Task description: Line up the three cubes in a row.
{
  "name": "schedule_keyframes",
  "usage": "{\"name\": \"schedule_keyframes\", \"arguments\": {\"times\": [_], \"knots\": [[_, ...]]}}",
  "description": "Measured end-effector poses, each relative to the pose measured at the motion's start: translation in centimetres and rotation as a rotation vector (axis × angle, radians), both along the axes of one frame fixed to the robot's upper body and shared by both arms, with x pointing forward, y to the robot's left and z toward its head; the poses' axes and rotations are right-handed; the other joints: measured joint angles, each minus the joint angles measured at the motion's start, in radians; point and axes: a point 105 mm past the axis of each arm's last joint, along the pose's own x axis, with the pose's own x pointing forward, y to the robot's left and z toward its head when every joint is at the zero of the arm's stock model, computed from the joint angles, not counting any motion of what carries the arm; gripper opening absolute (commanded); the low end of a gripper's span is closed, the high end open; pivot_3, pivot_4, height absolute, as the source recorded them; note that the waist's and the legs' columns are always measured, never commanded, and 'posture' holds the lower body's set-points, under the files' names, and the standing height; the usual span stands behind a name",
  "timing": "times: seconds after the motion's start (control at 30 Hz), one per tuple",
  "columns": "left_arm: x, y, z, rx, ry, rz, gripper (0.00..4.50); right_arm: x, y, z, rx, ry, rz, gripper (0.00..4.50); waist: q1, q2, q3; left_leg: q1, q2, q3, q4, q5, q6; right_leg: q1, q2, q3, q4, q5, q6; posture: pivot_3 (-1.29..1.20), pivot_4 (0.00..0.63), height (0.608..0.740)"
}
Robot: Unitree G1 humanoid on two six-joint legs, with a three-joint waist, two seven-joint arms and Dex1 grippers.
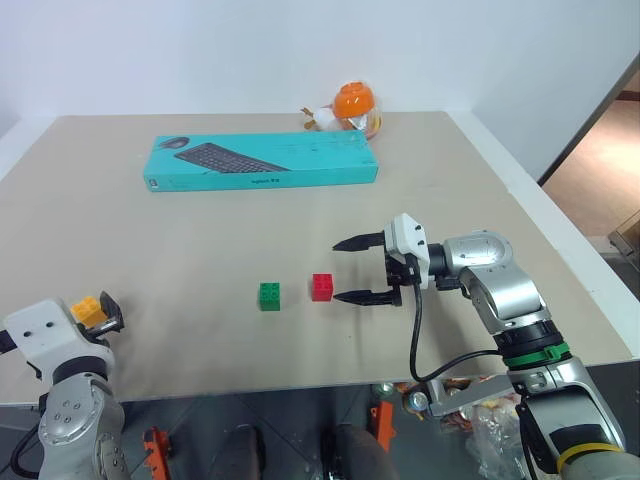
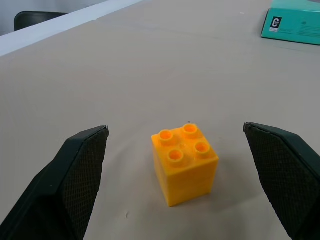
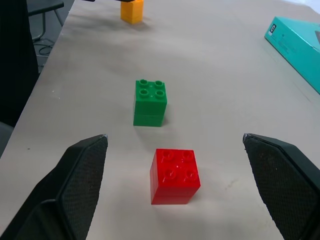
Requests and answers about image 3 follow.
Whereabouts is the teal cardboard box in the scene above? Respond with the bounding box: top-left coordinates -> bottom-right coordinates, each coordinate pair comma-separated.
264,16 -> 320,95

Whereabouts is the dark chair with metal legs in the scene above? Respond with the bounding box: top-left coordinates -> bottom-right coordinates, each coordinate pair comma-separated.
26,0 -> 65,42

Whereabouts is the green toy brick cube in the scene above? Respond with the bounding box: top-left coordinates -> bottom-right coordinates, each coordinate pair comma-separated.
132,79 -> 168,128

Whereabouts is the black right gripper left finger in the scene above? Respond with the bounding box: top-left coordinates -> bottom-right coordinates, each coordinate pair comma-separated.
0,134 -> 109,240

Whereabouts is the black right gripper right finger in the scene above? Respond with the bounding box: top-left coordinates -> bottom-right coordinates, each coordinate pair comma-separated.
242,133 -> 320,240

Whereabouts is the yellow toy brick cube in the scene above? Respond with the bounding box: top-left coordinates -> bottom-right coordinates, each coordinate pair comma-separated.
120,0 -> 145,25

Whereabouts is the red toy brick cube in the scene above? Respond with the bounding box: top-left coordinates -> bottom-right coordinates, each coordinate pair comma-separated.
149,148 -> 202,206

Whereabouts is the black floor cable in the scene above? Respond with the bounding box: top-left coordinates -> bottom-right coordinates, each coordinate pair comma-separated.
36,37 -> 56,68

